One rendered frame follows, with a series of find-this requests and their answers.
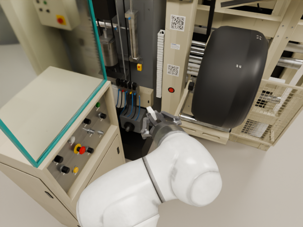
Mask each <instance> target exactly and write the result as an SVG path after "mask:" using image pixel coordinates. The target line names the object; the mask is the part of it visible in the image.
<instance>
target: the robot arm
mask: <svg viewBox="0 0 303 227"><path fill-rule="evenodd" d="M147 111H148V113H147V114H146V115H147V118H143V126H142V130H141V131H140V133H141V135H142V138H143V139H146V138H147V137H148V136H149V137H151V138H152V139H153V140H154V147H155V150H154V151H152V152H151V153H149V154H148V155H146V156H144V157H142V158H140V159H137V160H134V161H131V162H128V163H125V164H122V165H120V166H118V167H116V168H114V169H112V170H110V171H109V172H107V173H105V174H104V175H102V176H100V177H99V178H97V179H96V180H94V181H93V182H92V183H91V184H89V185H88V186H87V187H86V188H85V189H84V190H83V191H82V193H81V195H80V197H79V199H78V201H77V206H76V214H77V219H78V222H79V224H80V226H81V227H156V225H157V222H158V219H159V217H160V216H159V213H158V205H160V204H162V203H164V202H166V201H169V200H175V199H179V200H180V201H182V202H184V203H186V204H189V205H192V206H196V207H202V206H206V205H208V204H210V203H211V202H213V201H214V200H215V199H216V198H217V196H218V195H219V193H220V191H221V189H222V179H221V176H220V173H219V169H218V166H217V164H216V162H215V160H214V159H213V157H212V156H211V154H210V153H209V152H208V151H207V149H206V148H205V147H204V146H203V145H202V144H201V143H200V142H199V141H197V140H196V139H195V138H193V137H191V136H190V135H189V134H187V133H186V132H185V131H184V129H183V128H181V127H180V126H178V125H182V123H181V119H180V117H179V116H174V115H172V114H170V113H168V112H165V111H161V112H160V113H159V112H157V111H156V110H154V111H153V109H152V108H151V107H150V106H149V107H147ZM156 120H157V121H158V122H159V123H157V122H156ZM149 123H150V124H151V125H152V128H151V130H150V131H149Z"/></svg>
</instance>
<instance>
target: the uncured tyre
mask: <svg viewBox="0 0 303 227"><path fill-rule="evenodd" d="M256 35H259V36H261V37H262V41H261V40H259V39H256ZM267 55H268V41H267V39H266V38H265V36H264V35H263V33H261V32H259V31H256V30H251V29H245V28H239V27H232V26H220V27H219V28H217V29H216V30H214V31H213V32H212V34H211V36H210V38H209V41H208V43H207V45H206V48H205V51H204V54H203V58H202V61H201V65H200V68H199V71H198V75H197V80H196V84H195V88H194V92H193V99H192V107H191V112H192V114H193V116H194V117H195V119H197V120H198V121H200V122H204V123H208V124H211V125H215V126H219V127H223V128H226V129H233V128H235V127H237V126H239V125H241V124H242V123H243V122H244V120H245V118H246V117H247V115H248V113H249V111H250V109H251V107H252V104H253V102H254V100H255V97H256V94H257V91H258V89H259V86H260V83H261V80H262V76H263V73H264V69H265V65H266V60H267ZM236 63H238V64H242V69H237V68H235V65H236Z"/></svg>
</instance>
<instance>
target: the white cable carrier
mask: <svg viewBox="0 0 303 227"><path fill-rule="evenodd" d="M157 43H158V44H157V46H158V47H157V48H158V49H157V80H156V81H157V87H156V96H157V97H159V98H161V96H162V82H163V63H164V45H165V30H160V31H159V33H158V42H157Z"/></svg>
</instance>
